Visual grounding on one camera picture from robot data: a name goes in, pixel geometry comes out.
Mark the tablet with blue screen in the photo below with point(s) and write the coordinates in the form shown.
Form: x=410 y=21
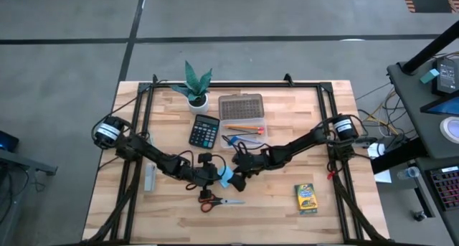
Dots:
x=446 y=107

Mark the small teal box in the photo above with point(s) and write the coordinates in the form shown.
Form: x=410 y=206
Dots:
x=429 y=76

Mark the black device with blue light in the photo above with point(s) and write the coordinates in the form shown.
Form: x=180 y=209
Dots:
x=9 y=142

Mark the white power adapter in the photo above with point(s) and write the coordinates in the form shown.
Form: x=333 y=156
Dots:
x=376 y=151

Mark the clear plastic pencil case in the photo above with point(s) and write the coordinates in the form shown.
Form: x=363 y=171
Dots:
x=240 y=108

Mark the black device with label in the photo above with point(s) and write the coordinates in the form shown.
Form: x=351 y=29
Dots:
x=446 y=75

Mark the yellow green crayon box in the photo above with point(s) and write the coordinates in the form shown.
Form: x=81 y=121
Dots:
x=306 y=199

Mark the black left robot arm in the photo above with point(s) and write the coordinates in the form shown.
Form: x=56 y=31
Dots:
x=150 y=155

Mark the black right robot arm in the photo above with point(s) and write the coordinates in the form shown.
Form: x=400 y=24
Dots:
x=305 y=143

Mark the black diagonal pole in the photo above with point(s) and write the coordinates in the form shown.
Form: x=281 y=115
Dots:
x=430 y=48

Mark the grey side table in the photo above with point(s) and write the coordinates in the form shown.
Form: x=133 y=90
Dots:
x=21 y=161

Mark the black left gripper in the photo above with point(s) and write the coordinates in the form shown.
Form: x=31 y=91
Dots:
x=186 y=174

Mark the black desk calculator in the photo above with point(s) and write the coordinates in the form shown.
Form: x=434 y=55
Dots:
x=204 y=133

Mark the clear water bottle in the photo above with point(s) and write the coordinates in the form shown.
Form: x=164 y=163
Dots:
x=409 y=173

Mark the black caster wheel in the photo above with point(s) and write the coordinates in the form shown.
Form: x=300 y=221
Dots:
x=419 y=216

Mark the grey stapler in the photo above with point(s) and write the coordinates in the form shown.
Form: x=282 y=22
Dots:
x=150 y=178

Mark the white round disc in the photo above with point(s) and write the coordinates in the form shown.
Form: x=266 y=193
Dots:
x=452 y=128

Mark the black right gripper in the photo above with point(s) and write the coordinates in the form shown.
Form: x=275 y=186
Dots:
x=267 y=161

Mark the black aluminium table frame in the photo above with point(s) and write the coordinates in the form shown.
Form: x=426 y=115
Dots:
x=269 y=85

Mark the light blue sticky note pad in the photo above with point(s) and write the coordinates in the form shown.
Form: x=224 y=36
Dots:
x=225 y=178

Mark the small blue eraser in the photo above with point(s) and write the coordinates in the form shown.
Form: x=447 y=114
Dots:
x=234 y=140

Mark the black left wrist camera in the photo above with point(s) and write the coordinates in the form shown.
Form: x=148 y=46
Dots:
x=194 y=174

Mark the orange pencil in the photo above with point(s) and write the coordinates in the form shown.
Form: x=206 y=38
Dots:
x=244 y=127

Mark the white paper sheet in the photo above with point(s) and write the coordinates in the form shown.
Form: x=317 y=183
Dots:
x=383 y=177

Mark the keyboard with lit keys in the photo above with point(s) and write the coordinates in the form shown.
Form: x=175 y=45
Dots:
x=446 y=186

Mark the dark grey side desk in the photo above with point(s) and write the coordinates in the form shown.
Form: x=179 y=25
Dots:
x=412 y=106

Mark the green plant in white pot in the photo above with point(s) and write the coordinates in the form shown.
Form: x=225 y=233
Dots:
x=198 y=104

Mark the lavender pen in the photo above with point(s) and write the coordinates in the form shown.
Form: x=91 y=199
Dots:
x=252 y=140

